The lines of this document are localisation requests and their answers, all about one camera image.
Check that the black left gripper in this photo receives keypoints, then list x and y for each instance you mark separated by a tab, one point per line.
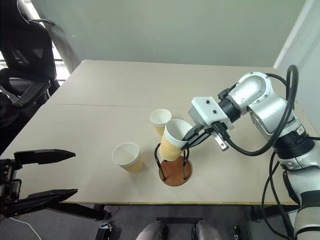
10	177

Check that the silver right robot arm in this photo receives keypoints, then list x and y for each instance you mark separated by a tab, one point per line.
265	110

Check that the black table leg frame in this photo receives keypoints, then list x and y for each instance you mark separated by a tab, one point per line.
77	211

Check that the grey rounded robot foot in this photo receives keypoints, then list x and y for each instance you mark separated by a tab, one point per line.
151	231
203	231

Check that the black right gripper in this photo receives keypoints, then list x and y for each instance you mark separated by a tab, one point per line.
217	128

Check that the black floor bracket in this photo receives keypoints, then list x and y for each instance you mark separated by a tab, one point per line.
103	231

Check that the black office chair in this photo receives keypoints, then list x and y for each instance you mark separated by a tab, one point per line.
25	57

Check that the brown ripple paper cup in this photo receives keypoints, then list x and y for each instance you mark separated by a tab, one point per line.
126	156
170	146
160	121

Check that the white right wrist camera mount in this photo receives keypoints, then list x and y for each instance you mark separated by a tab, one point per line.
205	112

